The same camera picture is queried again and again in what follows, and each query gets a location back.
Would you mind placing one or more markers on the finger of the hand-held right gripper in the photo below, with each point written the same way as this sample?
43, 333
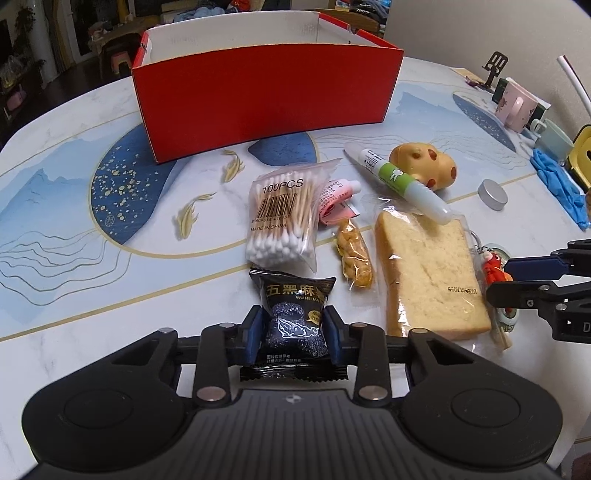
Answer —
531, 266
512, 295

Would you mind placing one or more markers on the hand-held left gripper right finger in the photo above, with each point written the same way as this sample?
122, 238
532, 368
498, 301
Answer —
333, 334

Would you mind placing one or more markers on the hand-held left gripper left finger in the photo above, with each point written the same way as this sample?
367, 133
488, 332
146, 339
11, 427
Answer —
253, 334

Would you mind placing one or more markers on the black snack packet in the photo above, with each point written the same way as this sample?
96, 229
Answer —
291, 318

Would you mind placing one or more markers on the yellow snack packet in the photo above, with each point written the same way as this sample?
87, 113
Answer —
355, 258

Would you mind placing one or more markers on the bread slice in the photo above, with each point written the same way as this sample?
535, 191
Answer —
425, 277

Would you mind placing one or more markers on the bag of cotton swabs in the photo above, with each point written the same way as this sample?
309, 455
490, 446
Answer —
281, 217

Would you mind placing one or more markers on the yellow spotted toy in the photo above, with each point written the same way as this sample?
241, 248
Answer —
436, 167

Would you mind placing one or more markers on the red cardboard box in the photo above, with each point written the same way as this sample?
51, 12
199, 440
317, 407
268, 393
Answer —
258, 92

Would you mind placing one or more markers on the round silver tin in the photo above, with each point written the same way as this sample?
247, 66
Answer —
491, 194

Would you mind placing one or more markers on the blue cloth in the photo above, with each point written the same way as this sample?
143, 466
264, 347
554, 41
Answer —
558, 180

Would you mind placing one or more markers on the yellow plastic holder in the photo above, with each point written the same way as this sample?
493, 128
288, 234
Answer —
582, 157

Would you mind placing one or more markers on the pale green mug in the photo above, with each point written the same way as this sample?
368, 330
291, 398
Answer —
556, 141

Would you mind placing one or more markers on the pink rolled tube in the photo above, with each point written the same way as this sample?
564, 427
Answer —
333, 198

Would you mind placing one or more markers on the white and green tube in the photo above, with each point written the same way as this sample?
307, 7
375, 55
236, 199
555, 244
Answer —
401, 180

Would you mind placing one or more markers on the dark green box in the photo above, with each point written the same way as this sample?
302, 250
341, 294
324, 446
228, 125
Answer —
498, 92

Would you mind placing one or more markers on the white pipe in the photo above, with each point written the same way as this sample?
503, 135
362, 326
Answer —
575, 81

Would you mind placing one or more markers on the black phone stand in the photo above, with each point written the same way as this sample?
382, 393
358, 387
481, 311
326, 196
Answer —
495, 67

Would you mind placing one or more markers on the beige paper card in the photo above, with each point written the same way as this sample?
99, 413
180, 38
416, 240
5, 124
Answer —
464, 73

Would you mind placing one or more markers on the pink stool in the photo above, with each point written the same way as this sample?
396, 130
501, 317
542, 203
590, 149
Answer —
120, 60

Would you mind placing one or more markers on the pile of clothes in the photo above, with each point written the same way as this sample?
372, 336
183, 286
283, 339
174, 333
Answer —
364, 9

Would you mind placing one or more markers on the potted plant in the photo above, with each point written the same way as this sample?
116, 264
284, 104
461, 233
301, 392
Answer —
25, 23

